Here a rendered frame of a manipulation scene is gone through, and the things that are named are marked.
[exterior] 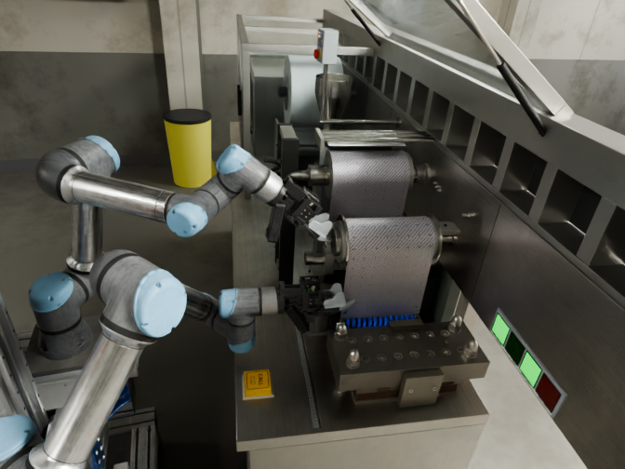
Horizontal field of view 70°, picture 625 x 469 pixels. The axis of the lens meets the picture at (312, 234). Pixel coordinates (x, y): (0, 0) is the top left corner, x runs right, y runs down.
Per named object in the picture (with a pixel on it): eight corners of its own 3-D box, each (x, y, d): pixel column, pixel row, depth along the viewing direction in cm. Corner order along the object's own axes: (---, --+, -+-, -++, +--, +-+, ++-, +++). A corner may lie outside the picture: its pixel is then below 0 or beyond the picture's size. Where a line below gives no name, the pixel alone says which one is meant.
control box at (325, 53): (311, 60, 149) (312, 27, 144) (329, 60, 151) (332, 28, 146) (317, 64, 144) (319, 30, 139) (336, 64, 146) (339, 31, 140)
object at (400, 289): (339, 320, 126) (346, 268, 117) (418, 315, 130) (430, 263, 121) (339, 322, 126) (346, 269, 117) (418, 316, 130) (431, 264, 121)
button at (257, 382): (244, 377, 122) (244, 370, 121) (269, 374, 123) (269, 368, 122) (245, 397, 116) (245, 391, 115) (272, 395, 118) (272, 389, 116)
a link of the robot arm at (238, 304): (219, 307, 122) (218, 282, 117) (259, 305, 123) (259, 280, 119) (219, 327, 115) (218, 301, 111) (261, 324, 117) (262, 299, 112)
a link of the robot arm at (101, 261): (55, 274, 91) (193, 323, 133) (85, 296, 86) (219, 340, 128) (87, 226, 93) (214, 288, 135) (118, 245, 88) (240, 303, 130)
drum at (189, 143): (213, 171, 462) (209, 107, 428) (217, 188, 429) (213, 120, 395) (169, 173, 451) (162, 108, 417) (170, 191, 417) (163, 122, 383)
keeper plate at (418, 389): (396, 401, 117) (404, 372, 112) (432, 397, 119) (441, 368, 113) (400, 409, 115) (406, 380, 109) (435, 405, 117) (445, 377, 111)
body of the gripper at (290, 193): (325, 211, 112) (289, 183, 106) (301, 234, 114) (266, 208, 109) (319, 197, 118) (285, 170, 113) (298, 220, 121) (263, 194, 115)
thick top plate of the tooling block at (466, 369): (325, 345, 125) (327, 329, 122) (458, 335, 132) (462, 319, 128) (338, 392, 111) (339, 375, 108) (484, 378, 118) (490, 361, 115)
